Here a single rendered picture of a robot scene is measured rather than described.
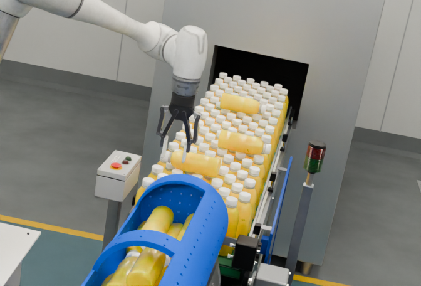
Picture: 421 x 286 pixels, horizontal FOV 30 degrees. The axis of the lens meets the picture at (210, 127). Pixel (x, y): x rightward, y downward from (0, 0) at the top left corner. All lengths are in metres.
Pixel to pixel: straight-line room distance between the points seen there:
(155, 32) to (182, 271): 0.88
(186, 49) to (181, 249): 0.70
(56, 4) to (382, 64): 4.80
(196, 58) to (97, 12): 0.39
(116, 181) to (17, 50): 4.49
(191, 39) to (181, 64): 0.08
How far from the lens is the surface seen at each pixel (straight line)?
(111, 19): 2.25
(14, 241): 2.37
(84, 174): 5.32
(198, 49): 2.43
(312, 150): 2.76
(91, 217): 4.76
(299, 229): 2.89
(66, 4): 2.13
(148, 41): 2.51
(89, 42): 6.84
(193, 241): 2.07
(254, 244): 2.55
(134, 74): 6.82
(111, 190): 2.67
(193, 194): 2.39
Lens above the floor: 2.16
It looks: 19 degrees down
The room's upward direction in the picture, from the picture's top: 10 degrees clockwise
